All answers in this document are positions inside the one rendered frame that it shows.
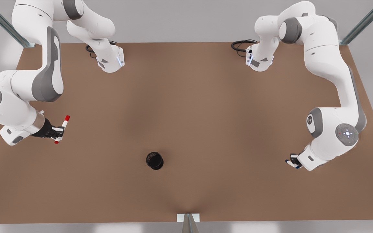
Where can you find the blue and white marker pen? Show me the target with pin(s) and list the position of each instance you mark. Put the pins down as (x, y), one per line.
(292, 164)

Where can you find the red and white marker pen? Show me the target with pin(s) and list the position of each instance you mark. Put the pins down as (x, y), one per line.
(62, 128)

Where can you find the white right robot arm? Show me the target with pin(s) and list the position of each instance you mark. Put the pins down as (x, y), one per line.
(28, 84)

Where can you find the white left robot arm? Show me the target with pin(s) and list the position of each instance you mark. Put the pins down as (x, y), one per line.
(329, 64)

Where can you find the black cylindrical pen holder cup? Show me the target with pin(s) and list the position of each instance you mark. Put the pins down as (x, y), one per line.
(154, 160)

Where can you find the silver frame post with foot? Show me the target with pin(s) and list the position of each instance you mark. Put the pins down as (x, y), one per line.
(188, 222)

